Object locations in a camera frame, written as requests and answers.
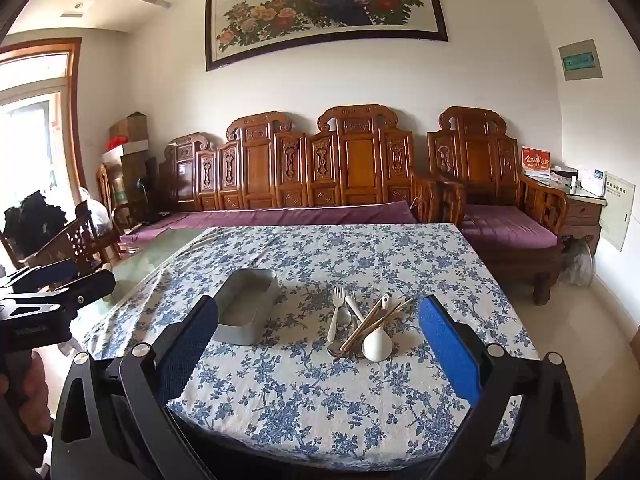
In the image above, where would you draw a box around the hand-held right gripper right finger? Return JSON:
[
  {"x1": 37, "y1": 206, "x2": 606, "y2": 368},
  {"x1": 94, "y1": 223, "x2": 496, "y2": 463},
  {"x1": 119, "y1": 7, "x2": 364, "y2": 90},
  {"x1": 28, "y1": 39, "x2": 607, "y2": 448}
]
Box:
[{"x1": 417, "y1": 294, "x2": 586, "y2": 480}]

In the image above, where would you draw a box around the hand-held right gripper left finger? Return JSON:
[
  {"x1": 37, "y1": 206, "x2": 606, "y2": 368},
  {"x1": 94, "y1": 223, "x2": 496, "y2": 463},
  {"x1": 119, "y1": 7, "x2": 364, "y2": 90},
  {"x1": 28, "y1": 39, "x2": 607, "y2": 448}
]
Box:
[{"x1": 52, "y1": 294, "x2": 221, "y2": 480}]

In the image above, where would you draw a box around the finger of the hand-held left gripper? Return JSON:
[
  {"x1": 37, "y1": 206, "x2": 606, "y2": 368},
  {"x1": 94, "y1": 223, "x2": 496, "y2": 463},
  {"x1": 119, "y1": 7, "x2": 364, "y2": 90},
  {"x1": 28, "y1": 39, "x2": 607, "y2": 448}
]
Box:
[
  {"x1": 47, "y1": 269, "x2": 117, "y2": 311},
  {"x1": 7, "y1": 258, "x2": 77, "y2": 292}
]

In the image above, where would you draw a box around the rectangular metal tin box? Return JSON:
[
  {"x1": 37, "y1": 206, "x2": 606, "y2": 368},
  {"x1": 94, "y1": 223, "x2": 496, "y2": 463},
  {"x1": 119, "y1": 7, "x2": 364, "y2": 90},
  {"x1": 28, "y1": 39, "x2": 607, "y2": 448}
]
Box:
[{"x1": 214, "y1": 268, "x2": 281, "y2": 347}]

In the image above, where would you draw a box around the white ceramic spoon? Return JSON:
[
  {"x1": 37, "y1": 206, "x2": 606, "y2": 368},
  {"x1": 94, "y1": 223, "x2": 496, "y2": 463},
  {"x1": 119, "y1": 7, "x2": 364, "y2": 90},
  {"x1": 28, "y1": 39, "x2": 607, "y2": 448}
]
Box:
[{"x1": 361, "y1": 294, "x2": 397, "y2": 362}]

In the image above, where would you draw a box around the white plastic fork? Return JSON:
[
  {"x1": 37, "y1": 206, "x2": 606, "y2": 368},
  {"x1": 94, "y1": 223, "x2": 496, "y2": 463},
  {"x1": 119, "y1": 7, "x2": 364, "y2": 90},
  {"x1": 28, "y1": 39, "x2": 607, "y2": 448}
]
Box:
[{"x1": 348, "y1": 290, "x2": 368, "y2": 346}]

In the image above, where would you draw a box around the metal fork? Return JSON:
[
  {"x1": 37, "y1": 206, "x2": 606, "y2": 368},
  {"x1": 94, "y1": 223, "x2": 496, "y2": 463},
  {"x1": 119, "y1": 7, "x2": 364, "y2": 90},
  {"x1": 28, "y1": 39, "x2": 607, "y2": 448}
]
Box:
[{"x1": 327, "y1": 286, "x2": 348, "y2": 347}]

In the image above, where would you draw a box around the person's left hand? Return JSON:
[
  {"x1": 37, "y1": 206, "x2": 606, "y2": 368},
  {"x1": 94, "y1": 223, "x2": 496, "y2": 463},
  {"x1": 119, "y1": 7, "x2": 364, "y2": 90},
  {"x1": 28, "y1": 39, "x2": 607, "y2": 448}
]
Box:
[{"x1": 15, "y1": 357, "x2": 51, "y2": 440}]

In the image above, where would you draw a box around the dark carved wooden chair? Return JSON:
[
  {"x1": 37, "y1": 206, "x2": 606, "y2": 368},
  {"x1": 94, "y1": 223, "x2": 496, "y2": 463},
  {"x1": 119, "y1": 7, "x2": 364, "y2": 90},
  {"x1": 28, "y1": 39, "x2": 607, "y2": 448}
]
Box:
[{"x1": 25, "y1": 202, "x2": 121, "y2": 273}]

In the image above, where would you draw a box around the black bag pile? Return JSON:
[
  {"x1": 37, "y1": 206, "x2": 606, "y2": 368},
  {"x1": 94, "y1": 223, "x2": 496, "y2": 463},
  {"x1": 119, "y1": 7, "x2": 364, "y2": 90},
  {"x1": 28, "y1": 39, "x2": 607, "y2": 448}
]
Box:
[{"x1": 2, "y1": 190, "x2": 68, "y2": 256}]

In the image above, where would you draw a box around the white plastic bag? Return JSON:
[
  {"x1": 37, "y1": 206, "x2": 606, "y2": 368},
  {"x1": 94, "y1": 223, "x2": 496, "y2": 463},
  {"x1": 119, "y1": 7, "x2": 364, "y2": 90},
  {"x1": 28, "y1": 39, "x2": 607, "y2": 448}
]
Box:
[{"x1": 77, "y1": 186, "x2": 113, "y2": 236}]

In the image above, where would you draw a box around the tall wooden chair back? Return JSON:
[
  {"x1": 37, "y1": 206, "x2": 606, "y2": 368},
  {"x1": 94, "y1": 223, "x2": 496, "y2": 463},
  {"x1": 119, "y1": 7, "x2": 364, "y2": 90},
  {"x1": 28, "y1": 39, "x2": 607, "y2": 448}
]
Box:
[{"x1": 95, "y1": 162, "x2": 126, "y2": 241}]

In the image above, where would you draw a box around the tall brown cardboard box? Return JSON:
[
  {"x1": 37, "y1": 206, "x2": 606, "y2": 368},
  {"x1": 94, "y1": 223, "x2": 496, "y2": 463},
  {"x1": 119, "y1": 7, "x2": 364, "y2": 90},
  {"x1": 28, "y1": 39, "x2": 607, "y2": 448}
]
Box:
[{"x1": 119, "y1": 152, "x2": 161, "y2": 206}]

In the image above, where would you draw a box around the blue floral tablecloth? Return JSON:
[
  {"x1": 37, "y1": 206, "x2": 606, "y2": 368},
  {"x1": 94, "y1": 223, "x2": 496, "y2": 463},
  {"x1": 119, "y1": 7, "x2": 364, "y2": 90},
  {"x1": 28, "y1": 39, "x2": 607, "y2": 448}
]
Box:
[{"x1": 82, "y1": 223, "x2": 543, "y2": 458}]

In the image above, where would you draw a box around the purple armchair cushion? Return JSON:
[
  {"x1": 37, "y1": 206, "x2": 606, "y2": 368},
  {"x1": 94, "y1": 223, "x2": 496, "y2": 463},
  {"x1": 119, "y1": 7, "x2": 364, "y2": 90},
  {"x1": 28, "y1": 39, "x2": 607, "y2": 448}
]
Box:
[{"x1": 461, "y1": 203, "x2": 559, "y2": 251}]

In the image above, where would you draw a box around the grey plastic bag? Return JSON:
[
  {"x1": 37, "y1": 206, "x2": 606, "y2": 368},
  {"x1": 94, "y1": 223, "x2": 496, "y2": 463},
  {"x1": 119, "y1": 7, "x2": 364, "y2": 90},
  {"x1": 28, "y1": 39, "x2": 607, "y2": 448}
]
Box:
[{"x1": 560, "y1": 237, "x2": 596, "y2": 286}]

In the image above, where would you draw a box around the long purple bench cushion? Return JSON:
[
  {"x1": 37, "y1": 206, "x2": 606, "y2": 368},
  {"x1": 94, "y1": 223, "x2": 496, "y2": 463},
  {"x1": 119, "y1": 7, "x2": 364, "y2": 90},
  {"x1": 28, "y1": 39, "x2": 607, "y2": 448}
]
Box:
[{"x1": 121, "y1": 200, "x2": 420, "y2": 247}]

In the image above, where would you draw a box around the wooden side table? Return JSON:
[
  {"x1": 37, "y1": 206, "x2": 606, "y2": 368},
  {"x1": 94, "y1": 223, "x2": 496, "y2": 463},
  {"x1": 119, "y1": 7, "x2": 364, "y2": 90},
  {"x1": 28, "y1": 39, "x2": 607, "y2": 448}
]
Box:
[{"x1": 522, "y1": 172, "x2": 608, "y2": 256}]

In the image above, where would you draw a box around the carved wooden sofa bench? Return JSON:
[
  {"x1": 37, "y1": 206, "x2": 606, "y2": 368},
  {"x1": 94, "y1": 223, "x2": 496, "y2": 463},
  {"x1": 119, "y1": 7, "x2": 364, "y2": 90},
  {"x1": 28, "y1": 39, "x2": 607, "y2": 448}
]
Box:
[{"x1": 117, "y1": 104, "x2": 467, "y2": 263}]

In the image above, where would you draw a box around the carved wooden armchair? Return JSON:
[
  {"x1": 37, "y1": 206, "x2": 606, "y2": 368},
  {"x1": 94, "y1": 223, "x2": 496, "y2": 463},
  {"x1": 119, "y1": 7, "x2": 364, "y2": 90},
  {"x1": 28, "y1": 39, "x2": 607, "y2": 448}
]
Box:
[{"x1": 426, "y1": 106, "x2": 569, "y2": 307}]

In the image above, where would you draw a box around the red desk calendar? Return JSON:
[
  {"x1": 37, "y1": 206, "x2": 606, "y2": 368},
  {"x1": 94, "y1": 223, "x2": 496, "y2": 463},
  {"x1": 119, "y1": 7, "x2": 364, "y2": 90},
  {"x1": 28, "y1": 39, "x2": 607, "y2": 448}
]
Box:
[{"x1": 521, "y1": 146, "x2": 552, "y2": 177}]

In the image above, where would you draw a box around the white tabletop device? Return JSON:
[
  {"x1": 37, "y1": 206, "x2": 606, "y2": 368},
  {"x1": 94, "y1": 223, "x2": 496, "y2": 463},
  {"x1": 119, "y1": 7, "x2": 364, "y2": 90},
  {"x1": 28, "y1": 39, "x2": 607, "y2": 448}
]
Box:
[{"x1": 577, "y1": 167, "x2": 607, "y2": 196}]

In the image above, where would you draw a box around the framed peacock flower painting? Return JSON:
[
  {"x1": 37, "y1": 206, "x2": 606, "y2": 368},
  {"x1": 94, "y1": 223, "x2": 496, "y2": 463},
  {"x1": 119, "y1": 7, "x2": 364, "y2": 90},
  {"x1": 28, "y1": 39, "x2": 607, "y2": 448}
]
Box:
[{"x1": 204, "y1": 0, "x2": 449, "y2": 73}]

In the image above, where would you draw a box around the wooden window frame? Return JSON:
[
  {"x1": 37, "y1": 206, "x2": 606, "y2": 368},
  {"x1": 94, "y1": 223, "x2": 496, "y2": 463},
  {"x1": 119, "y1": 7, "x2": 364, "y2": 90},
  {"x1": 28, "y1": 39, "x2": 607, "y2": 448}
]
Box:
[{"x1": 0, "y1": 37, "x2": 91, "y2": 206}]

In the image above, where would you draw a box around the white wall panel cover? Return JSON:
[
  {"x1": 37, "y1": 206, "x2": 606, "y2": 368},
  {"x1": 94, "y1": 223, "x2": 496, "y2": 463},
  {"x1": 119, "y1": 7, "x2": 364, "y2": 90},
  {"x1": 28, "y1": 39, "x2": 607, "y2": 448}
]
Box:
[{"x1": 598, "y1": 171, "x2": 637, "y2": 252}]

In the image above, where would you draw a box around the grey wall electrical panel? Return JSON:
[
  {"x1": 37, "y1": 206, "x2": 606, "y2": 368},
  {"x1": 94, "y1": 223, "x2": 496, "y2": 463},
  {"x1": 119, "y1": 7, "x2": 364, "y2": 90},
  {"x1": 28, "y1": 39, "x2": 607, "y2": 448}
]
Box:
[{"x1": 558, "y1": 39, "x2": 604, "y2": 82}]

